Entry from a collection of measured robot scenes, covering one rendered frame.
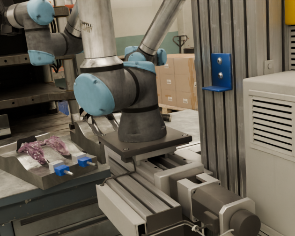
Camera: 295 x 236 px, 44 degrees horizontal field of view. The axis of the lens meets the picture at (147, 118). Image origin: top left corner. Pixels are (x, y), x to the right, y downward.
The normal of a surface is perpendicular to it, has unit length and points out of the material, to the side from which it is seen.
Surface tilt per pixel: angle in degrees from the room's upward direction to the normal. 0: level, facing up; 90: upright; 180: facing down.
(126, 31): 90
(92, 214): 90
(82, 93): 98
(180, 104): 91
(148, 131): 73
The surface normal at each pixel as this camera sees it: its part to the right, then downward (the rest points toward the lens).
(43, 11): 0.78, 0.07
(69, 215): 0.46, 0.16
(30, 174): -0.71, 0.23
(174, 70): -0.83, 0.09
